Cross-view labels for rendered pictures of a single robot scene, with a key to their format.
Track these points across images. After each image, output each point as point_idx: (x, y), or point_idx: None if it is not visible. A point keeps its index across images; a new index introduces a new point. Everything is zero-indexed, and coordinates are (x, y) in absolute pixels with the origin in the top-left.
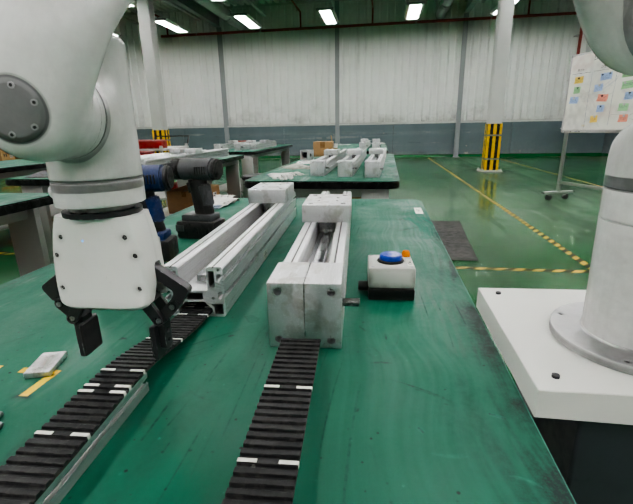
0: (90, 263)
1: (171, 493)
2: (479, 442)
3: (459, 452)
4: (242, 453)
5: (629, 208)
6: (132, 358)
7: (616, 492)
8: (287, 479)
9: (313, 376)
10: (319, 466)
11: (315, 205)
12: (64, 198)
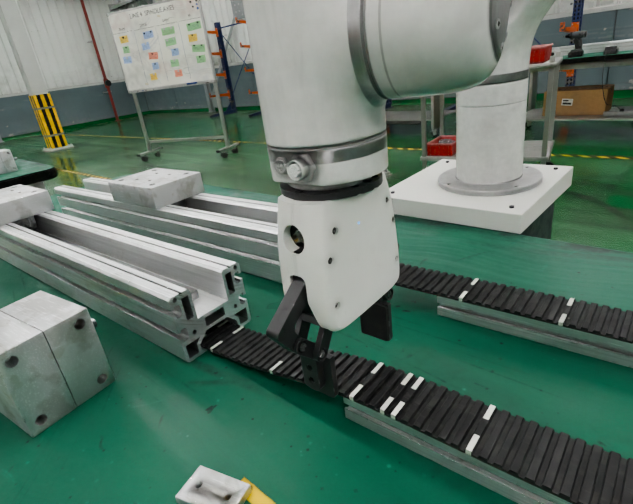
0: (364, 250)
1: (547, 387)
2: (536, 254)
3: (543, 262)
4: (553, 319)
5: (496, 94)
6: (339, 373)
7: None
8: (586, 306)
9: (460, 275)
10: None
11: (165, 183)
12: (369, 161)
